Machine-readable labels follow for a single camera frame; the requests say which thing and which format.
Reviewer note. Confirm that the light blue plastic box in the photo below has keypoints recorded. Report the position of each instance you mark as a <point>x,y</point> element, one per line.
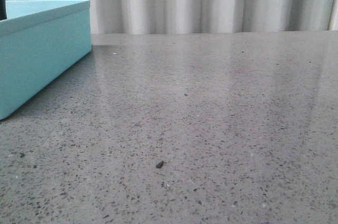
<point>40,39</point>

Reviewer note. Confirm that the small black debris piece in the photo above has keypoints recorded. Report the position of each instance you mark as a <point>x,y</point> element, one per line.
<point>160,164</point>

